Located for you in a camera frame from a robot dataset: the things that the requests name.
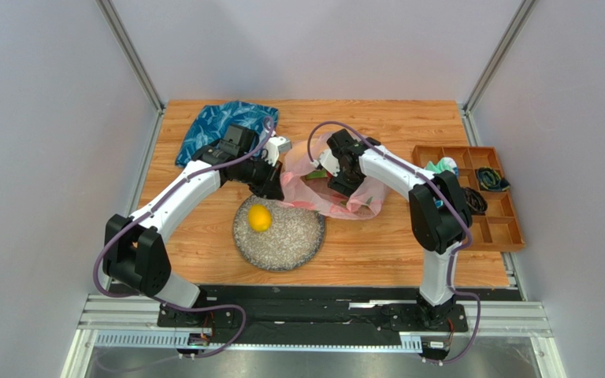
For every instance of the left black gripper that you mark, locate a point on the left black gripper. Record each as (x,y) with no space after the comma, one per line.
(271,187)

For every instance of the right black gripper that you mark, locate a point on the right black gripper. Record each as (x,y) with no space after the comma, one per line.
(345,183)

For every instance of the yellow fake lemon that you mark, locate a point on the yellow fake lemon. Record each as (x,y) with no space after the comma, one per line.
(259,218)

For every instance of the pink plastic bag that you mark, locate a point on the pink plastic bag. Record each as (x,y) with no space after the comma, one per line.
(304,189)

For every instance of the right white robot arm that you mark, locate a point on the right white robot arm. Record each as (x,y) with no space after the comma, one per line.
(439,214)

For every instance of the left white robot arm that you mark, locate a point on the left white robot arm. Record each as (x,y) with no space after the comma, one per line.
(135,254)

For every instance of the speckled ceramic plate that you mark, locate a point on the speckled ceramic plate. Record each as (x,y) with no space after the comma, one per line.
(293,238)

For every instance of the blue patterned cloth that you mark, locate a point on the blue patterned cloth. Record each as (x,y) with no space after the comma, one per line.
(213,121)

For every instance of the green white sock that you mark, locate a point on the green white sock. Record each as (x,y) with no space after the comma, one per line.
(445,164)

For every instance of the black sock roll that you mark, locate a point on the black sock roll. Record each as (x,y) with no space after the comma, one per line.
(475,201)

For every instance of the dark striped sock roll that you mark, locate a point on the dark striped sock roll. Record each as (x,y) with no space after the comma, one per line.
(489,179)

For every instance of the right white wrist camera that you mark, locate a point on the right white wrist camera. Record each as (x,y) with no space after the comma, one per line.
(328,163)

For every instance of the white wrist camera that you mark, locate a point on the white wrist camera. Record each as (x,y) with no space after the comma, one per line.
(274,147)
(328,163)

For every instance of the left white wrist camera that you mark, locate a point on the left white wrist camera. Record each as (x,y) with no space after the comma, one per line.
(274,147)

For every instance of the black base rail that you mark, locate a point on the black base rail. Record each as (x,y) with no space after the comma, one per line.
(315,316)

